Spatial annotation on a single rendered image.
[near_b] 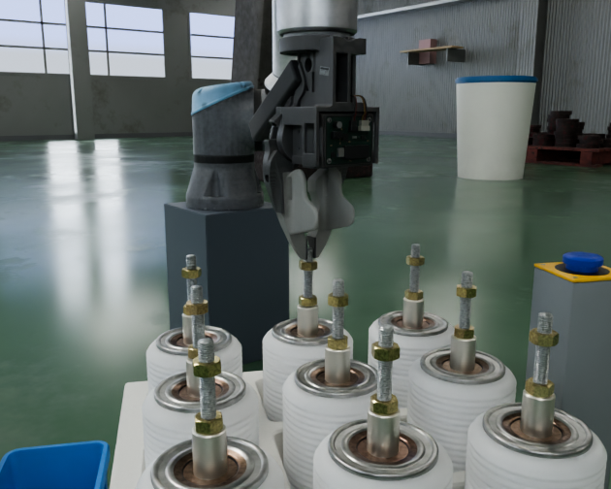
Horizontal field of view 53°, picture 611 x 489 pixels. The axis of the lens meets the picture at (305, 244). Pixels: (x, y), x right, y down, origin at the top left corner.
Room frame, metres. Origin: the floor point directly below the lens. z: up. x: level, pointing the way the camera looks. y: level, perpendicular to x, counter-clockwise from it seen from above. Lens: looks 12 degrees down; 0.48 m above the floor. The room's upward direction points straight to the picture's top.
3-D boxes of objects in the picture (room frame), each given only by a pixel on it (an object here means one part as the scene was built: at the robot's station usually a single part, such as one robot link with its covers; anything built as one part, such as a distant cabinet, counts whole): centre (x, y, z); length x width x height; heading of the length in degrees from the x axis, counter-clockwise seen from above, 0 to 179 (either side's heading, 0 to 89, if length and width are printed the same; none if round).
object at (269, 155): (0.61, 0.02, 0.42); 0.05 x 0.02 x 0.09; 123
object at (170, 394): (0.48, 0.09, 0.25); 0.08 x 0.08 x 0.01
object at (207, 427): (0.36, 0.06, 0.29); 0.02 x 0.02 x 0.01; 74
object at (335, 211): (0.61, -0.03, 0.38); 0.06 x 0.03 x 0.09; 33
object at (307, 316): (0.62, 0.00, 0.26); 0.02 x 0.02 x 0.03
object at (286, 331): (0.62, 0.00, 0.25); 0.08 x 0.08 x 0.01
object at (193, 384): (0.48, 0.09, 0.26); 0.02 x 0.02 x 0.03
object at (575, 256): (0.64, -0.29, 0.32); 0.04 x 0.04 x 0.02
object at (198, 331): (0.48, 0.09, 0.30); 0.01 x 0.01 x 0.08
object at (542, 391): (0.41, -0.17, 0.29); 0.02 x 0.02 x 0.01; 15
